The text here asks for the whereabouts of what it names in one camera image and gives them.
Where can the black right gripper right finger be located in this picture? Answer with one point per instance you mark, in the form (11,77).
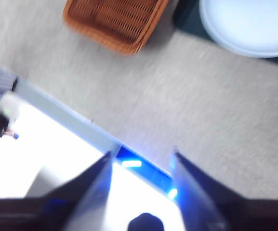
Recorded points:
(225,211)

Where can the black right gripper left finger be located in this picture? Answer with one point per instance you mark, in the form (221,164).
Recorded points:
(69,207)

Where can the blue round plate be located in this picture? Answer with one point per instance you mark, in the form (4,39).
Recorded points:
(249,24)

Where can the brown wicker basket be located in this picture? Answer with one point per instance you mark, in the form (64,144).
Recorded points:
(114,21)

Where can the black rectangular tray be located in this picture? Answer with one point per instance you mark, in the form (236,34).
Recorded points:
(187,14)

